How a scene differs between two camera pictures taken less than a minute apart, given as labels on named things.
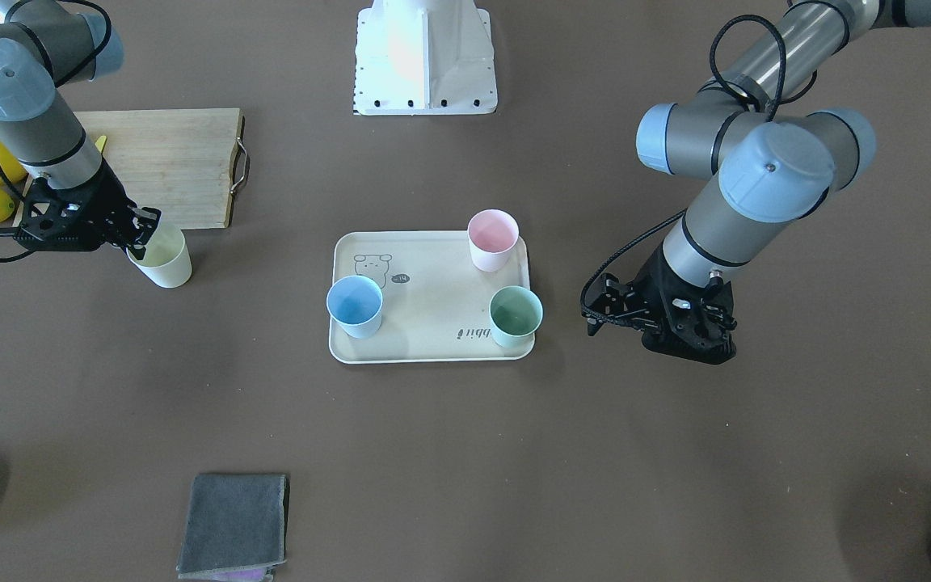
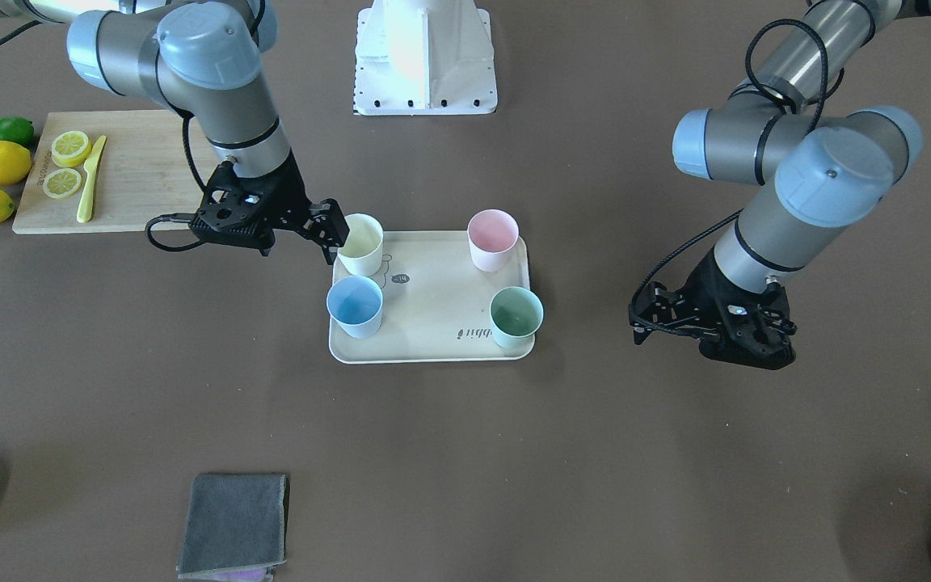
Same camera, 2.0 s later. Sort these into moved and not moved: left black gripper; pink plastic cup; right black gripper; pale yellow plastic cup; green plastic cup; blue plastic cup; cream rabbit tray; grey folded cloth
Moved: left black gripper; pale yellow plastic cup; right black gripper
Not moved: cream rabbit tray; grey folded cloth; green plastic cup; blue plastic cup; pink plastic cup
